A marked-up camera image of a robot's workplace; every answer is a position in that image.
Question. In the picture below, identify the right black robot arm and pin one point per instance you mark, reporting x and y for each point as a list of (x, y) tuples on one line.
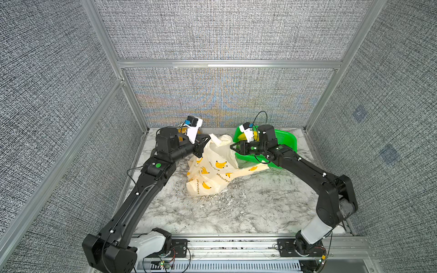
[(336, 196)]

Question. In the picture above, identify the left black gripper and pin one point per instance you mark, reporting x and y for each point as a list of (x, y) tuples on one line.
[(200, 142)]

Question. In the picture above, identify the banana print plastic bag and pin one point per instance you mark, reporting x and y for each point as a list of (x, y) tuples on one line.
[(217, 168)]

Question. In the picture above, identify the patterned bowl with yellow food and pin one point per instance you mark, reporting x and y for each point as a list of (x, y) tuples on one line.
[(183, 128)]

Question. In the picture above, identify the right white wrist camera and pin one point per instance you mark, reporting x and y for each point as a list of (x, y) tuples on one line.
[(247, 130)]

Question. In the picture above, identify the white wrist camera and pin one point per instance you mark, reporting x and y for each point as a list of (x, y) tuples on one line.
[(247, 130), (193, 124)]

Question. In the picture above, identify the green plastic basket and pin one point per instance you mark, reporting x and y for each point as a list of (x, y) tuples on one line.
[(283, 140)]

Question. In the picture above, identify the aluminium front rail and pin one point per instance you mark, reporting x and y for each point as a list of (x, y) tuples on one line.
[(251, 253)]

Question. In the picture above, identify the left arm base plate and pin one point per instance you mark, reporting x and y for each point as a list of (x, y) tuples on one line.
[(177, 249)]

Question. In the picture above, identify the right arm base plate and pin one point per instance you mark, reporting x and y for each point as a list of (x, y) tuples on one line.
[(290, 248)]

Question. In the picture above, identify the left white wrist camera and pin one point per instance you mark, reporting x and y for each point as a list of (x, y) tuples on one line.
[(193, 124)]

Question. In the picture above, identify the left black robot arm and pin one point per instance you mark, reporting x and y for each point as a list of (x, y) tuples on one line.
[(110, 251)]

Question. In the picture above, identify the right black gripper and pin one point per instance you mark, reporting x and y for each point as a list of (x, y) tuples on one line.
[(243, 148)]

